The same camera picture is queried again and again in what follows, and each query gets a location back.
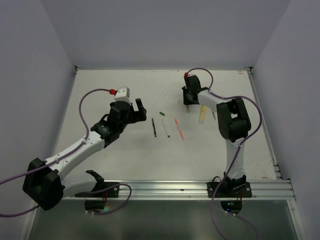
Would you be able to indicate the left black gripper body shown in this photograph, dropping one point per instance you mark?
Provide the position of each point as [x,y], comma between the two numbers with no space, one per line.
[131,117]

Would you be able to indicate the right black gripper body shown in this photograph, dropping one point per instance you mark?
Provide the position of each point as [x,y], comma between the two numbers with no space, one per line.
[186,100]

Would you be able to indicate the purple gel pen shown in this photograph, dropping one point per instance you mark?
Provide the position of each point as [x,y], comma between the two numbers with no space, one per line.
[153,127]

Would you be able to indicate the green marker pen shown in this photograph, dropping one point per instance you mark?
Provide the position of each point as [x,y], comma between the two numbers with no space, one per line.
[165,129]

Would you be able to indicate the orange thin highlighter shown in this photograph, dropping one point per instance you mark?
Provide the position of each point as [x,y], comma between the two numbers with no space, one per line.
[179,129]

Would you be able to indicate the yellow thin highlighter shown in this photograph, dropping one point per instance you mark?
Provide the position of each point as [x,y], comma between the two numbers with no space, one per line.
[187,109]

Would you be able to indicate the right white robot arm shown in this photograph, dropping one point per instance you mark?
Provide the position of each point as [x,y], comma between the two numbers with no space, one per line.
[233,124]

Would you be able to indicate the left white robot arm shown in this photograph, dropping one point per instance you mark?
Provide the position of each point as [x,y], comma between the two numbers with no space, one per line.
[47,181]

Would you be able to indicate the yellow thick highlighter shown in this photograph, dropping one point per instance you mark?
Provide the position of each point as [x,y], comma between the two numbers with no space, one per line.
[202,114]

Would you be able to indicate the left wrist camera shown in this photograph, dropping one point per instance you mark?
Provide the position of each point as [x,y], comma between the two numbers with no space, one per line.
[123,94]

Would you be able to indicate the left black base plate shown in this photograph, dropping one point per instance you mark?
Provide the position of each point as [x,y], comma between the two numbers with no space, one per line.
[109,189]

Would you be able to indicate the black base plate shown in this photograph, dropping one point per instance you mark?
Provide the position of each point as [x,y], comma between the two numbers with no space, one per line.
[223,191]
[109,189]

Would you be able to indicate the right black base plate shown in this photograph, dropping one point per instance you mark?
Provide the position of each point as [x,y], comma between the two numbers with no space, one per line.
[223,191]

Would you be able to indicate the aluminium rail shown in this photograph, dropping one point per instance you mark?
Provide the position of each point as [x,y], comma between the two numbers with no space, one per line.
[197,190]

